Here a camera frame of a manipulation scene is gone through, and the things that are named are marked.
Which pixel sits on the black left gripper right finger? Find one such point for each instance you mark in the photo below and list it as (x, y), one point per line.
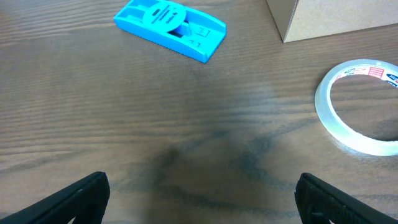
(320, 202)

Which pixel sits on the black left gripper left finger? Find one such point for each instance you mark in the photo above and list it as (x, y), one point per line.
(82, 202)

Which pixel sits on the blue plastic tape dispenser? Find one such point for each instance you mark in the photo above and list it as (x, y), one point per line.
(182, 29)

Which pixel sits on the large clear tape roll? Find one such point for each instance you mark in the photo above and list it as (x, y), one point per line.
(384, 71)

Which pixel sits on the open cardboard box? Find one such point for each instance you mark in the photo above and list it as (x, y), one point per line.
(307, 19)

